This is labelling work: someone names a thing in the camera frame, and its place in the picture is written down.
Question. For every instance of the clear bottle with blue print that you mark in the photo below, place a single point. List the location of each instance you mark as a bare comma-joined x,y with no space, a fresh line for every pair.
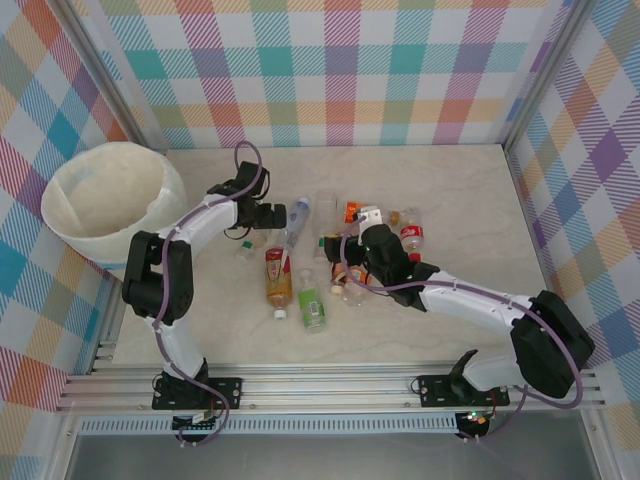
299,217

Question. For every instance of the red label cola bottle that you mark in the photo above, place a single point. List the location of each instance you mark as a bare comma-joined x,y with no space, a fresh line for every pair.
412,232

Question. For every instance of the large clear plastic bottle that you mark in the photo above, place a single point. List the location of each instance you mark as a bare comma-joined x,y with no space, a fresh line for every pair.
326,205

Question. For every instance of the brown tea plastic bottle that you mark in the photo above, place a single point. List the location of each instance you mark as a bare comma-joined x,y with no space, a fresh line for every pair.
278,282

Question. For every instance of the green label plastic bottle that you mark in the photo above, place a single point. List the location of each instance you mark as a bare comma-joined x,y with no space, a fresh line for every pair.
311,302

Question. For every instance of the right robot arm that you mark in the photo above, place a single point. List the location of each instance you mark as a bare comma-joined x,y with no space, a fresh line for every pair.
475,300

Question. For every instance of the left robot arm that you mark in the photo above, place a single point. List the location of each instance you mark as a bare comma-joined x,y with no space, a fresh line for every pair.
175,345

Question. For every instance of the white round bin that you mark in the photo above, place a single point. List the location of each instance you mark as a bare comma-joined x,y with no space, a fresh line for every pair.
100,200

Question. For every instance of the small bottle with tan cap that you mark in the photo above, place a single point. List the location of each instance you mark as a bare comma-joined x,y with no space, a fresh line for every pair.
260,241
395,216

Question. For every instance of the small orange label bottle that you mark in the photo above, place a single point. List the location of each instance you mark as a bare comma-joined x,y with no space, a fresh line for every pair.
339,275
357,275

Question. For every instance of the small bottle with green cap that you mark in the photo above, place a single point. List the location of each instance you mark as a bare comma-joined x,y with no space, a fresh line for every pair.
245,251

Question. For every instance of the small clear plastic bottle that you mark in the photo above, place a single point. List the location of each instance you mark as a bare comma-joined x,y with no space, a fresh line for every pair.
356,296

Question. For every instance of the right circuit board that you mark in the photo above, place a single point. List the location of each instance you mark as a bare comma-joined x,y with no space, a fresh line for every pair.
475,419

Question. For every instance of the circuit board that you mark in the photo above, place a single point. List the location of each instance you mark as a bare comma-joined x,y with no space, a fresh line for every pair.
475,419
192,422

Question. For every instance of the left circuit board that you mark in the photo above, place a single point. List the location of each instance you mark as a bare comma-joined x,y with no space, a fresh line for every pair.
192,422

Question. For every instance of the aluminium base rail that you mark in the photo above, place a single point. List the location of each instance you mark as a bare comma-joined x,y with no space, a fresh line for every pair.
325,387

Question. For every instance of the aluminium left frame post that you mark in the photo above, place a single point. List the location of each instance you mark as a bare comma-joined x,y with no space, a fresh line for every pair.
121,85

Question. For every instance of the aluminium frame post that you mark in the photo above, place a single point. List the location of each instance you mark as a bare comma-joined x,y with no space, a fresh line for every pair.
543,75
121,85

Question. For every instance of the aluminium right frame post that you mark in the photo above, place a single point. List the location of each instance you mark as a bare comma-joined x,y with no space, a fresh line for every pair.
543,75

